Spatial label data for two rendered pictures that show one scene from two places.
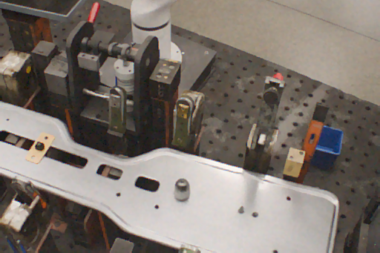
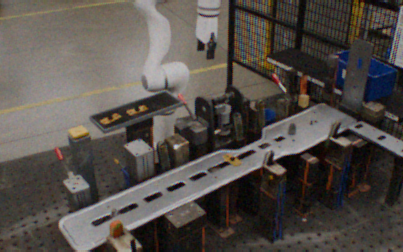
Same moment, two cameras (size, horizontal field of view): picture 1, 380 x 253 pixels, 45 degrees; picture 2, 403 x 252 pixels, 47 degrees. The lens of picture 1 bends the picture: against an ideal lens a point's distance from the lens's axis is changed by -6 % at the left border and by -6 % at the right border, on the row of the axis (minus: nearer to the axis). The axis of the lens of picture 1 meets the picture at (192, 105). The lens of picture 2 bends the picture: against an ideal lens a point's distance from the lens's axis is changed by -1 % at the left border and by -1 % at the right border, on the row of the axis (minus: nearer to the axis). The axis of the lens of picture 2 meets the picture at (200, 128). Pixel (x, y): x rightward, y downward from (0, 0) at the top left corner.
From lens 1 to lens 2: 1.67 m
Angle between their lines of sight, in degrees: 42
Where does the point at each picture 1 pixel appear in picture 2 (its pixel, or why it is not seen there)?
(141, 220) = (297, 146)
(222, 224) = (314, 129)
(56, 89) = (201, 140)
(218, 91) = not seen: hidden behind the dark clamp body
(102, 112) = (219, 142)
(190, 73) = not seen: hidden behind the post
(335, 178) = not seen: hidden behind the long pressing
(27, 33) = (146, 135)
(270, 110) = (290, 82)
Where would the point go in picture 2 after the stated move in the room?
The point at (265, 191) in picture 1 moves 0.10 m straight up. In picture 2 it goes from (306, 115) to (308, 96)
